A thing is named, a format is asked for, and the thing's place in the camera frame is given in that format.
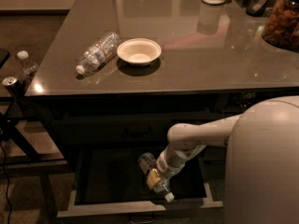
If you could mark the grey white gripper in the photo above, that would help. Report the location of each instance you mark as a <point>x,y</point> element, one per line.
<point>164,166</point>

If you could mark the blue label plastic bottle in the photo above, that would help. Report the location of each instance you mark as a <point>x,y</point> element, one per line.
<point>147,162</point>

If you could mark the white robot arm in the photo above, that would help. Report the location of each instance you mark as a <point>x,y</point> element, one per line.
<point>262,160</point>

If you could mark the open middle drawer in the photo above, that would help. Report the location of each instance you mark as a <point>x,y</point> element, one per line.
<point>110,188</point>

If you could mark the closed top drawer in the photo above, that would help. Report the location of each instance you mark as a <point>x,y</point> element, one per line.
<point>107,129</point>

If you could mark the red label plastic bottle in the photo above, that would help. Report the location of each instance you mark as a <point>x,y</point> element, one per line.
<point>98,53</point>

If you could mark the small clear bottle white cap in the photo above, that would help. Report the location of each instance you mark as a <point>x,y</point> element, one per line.
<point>29,67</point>

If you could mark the white paper bowl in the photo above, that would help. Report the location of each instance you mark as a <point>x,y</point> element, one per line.
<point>139,51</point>

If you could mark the dark side table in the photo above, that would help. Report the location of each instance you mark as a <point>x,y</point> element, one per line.
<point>32,162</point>

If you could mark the silver metal can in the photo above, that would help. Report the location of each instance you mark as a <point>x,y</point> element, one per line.
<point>13,86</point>

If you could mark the glass snack jar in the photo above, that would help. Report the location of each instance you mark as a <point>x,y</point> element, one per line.
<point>282,27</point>

